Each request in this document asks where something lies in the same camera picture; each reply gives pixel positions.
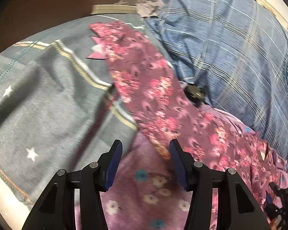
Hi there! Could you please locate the maroon floral garment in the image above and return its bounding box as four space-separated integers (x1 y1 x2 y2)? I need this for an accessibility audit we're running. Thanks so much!
90 21 288 204

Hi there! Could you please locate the purple flowered cloth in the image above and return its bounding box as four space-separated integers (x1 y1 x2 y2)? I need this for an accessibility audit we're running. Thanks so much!
74 104 288 230

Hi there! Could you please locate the grey star patterned cloth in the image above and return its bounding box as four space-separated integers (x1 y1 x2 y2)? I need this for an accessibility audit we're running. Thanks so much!
0 13 159 205

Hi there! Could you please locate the small black round object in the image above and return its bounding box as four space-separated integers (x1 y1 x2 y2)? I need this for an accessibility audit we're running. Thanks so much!
184 84 205 107

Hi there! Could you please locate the blue plaid bedsheet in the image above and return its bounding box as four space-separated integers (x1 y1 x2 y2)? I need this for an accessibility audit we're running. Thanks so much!
147 0 288 172

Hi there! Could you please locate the crumpled grey brown cloth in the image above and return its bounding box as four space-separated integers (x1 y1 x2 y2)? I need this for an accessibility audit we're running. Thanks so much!
116 0 165 18

